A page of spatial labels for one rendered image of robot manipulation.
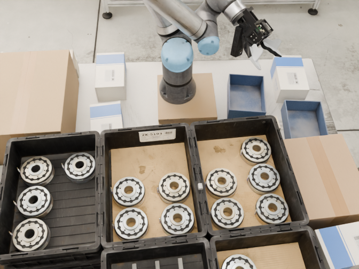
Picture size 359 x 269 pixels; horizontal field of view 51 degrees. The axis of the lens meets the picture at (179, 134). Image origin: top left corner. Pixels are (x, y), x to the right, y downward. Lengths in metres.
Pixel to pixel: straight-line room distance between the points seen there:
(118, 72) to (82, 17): 1.63
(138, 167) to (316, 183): 0.59
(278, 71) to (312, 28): 1.59
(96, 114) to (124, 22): 1.70
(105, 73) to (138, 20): 1.53
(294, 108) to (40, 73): 1.03
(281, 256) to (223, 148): 0.41
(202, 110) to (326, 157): 0.49
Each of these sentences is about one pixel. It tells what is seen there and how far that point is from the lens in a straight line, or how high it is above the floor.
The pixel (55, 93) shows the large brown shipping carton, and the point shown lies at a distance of 1.46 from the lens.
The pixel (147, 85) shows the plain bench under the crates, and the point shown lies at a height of 0.70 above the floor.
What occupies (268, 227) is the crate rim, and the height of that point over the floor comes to 0.93.
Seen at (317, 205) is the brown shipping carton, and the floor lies 0.86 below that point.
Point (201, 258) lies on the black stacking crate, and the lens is 1.19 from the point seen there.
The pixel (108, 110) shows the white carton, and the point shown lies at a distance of 1.51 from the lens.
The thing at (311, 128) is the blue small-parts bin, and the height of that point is 0.70.
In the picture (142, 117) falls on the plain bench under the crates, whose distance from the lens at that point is 1.59.
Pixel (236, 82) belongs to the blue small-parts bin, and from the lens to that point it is 1.71.
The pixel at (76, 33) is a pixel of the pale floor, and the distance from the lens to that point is 3.08.
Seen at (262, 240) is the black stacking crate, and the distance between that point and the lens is 1.17.
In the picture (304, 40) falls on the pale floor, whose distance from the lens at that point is 3.12.
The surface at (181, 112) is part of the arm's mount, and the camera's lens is 1.50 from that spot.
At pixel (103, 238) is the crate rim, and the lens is 1.11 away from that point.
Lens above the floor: 1.97
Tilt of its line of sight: 56 degrees down
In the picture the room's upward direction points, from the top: 2 degrees clockwise
